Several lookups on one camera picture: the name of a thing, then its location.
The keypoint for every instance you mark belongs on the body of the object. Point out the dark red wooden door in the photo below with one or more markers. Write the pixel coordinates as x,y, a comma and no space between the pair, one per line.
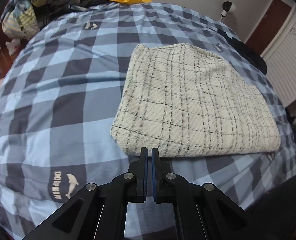
269,25

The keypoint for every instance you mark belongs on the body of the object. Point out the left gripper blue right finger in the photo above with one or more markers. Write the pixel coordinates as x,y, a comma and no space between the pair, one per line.
157,176

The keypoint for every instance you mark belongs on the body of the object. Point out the cream plaid knit shirt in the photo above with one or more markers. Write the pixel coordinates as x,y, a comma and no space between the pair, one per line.
189,102

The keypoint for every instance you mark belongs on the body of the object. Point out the black garment on bed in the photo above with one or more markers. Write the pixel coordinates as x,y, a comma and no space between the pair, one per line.
246,52

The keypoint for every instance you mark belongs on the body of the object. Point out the blue checkered bed cover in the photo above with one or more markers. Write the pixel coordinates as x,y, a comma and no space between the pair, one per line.
59,99

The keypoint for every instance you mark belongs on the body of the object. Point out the pile of clothes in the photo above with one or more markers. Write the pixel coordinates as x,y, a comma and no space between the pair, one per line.
19,19

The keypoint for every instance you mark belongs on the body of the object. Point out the white louvered wardrobe door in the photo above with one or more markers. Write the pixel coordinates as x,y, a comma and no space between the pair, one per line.
281,62

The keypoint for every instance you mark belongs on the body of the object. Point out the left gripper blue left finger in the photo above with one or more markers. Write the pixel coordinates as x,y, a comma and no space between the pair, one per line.
142,175

